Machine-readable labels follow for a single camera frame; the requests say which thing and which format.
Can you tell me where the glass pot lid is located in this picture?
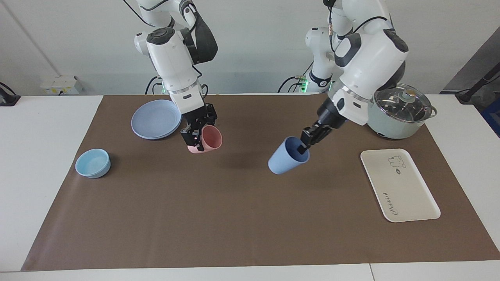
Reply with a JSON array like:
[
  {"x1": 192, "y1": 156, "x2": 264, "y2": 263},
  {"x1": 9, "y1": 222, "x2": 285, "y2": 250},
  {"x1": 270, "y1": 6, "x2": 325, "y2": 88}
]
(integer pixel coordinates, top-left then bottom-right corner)
[{"x1": 373, "y1": 83, "x2": 433, "y2": 124}]

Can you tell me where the mint green electric pot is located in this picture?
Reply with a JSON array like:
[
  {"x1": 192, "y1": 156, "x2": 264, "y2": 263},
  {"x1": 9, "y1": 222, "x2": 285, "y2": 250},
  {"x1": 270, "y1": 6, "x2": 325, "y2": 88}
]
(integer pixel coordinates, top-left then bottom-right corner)
[{"x1": 366, "y1": 83, "x2": 438, "y2": 140}]

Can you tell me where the blue box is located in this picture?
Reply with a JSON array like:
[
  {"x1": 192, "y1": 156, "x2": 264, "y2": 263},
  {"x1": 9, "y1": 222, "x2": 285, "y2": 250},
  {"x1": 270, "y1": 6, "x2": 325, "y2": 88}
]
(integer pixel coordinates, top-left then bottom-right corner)
[{"x1": 481, "y1": 98, "x2": 500, "y2": 138}]

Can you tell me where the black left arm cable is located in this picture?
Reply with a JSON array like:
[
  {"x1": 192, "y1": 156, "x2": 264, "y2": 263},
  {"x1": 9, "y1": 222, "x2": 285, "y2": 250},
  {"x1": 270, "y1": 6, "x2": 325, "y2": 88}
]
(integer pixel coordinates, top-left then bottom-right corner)
[{"x1": 323, "y1": 0, "x2": 393, "y2": 53}]

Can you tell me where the white power strip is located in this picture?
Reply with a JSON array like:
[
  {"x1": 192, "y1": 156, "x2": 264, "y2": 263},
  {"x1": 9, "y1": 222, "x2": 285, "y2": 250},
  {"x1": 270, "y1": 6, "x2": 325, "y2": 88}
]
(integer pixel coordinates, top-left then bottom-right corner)
[{"x1": 41, "y1": 76, "x2": 83, "y2": 95}]

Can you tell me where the blue plastic cup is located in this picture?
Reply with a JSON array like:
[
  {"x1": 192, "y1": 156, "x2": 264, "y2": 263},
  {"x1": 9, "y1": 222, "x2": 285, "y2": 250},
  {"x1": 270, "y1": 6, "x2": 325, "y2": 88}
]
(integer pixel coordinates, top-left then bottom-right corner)
[{"x1": 268, "y1": 136, "x2": 310, "y2": 175}]

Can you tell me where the black clamp mount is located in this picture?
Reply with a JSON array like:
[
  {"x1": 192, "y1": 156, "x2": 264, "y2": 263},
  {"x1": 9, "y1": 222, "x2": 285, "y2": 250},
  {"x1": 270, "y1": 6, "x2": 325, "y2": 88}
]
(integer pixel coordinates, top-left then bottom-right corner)
[{"x1": 0, "y1": 82, "x2": 21, "y2": 107}]

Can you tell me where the pink plastic cup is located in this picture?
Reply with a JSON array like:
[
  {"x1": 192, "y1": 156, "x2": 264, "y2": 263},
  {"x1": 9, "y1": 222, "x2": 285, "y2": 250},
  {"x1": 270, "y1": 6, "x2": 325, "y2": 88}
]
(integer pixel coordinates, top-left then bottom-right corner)
[{"x1": 187, "y1": 125, "x2": 223, "y2": 154}]

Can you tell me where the black base cable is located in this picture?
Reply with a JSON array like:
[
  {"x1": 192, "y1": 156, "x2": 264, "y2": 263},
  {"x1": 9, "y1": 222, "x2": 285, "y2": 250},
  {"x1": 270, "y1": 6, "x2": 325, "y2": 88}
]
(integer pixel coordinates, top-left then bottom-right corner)
[
  {"x1": 278, "y1": 76, "x2": 305, "y2": 94},
  {"x1": 145, "y1": 75, "x2": 163, "y2": 95}
]

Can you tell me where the brown paper table mat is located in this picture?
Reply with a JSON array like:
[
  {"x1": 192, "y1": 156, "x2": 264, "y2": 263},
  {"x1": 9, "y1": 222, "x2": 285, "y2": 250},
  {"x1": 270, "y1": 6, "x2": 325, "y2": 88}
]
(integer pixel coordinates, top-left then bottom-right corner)
[{"x1": 21, "y1": 94, "x2": 500, "y2": 272}]

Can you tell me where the lavender blue plate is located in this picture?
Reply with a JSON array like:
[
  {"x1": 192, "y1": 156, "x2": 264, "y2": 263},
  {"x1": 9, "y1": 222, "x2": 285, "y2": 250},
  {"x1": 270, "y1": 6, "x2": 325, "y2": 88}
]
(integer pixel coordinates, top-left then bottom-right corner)
[{"x1": 131, "y1": 100, "x2": 183, "y2": 140}]

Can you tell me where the cream rabbit print tray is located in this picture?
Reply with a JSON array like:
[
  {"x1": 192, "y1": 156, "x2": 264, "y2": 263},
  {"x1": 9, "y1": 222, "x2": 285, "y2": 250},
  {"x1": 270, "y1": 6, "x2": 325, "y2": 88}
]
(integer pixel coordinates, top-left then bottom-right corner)
[{"x1": 360, "y1": 148, "x2": 441, "y2": 223}]

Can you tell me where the light blue bowl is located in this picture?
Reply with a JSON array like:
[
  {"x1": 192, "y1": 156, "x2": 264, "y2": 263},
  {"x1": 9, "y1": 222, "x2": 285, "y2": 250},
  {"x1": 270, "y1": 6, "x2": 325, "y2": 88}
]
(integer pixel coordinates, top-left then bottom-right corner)
[{"x1": 75, "y1": 148, "x2": 111, "y2": 179}]

